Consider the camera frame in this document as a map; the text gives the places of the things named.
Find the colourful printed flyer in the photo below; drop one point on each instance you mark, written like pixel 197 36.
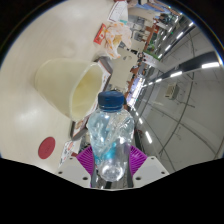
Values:
pixel 68 151

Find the beige chair oval hole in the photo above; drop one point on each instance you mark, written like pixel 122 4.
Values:
pixel 121 68

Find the flat round red coaster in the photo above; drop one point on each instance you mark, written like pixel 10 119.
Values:
pixel 46 148

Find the paper bag with fries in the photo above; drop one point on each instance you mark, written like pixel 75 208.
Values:
pixel 115 36

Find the white receipt paper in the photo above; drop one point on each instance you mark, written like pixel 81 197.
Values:
pixel 118 11

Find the red sauce packet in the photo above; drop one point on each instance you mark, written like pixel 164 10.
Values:
pixel 100 34

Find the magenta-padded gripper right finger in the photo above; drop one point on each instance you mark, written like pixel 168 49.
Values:
pixel 136 159

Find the clear water bottle blue cap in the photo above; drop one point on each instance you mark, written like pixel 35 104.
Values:
pixel 111 133

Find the ceiling strip lights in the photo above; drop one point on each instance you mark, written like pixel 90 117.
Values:
pixel 210 65

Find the ceiling air conditioner unit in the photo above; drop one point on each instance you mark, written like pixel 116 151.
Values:
pixel 171 91

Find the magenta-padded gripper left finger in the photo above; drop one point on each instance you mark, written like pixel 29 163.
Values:
pixel 85 159

